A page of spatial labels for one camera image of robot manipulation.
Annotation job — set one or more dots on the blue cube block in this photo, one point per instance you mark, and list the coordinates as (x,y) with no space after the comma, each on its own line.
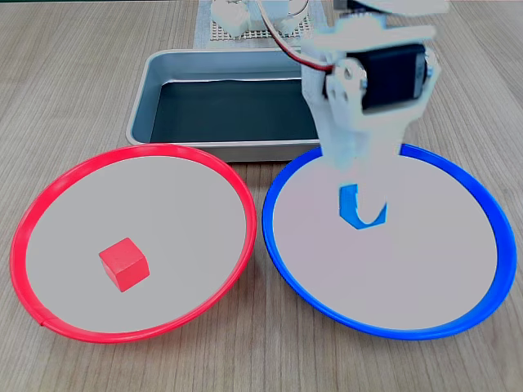
(347,204)

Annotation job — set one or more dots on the red cube block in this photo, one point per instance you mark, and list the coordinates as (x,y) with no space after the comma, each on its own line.
(124,264)

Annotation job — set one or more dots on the black tray liner mat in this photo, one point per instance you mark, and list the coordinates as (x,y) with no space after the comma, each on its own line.
(229,110)

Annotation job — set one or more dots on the silver metal tray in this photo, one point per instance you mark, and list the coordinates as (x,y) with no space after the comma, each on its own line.
(184,65)

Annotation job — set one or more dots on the blue-rimmed white dish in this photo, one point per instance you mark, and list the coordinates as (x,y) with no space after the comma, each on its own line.
(408,265)

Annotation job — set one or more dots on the white mesh base mat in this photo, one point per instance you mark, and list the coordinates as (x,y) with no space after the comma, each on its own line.
(261,36)

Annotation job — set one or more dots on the red-rimmed white dish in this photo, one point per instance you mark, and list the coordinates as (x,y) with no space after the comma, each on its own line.
(135,212)

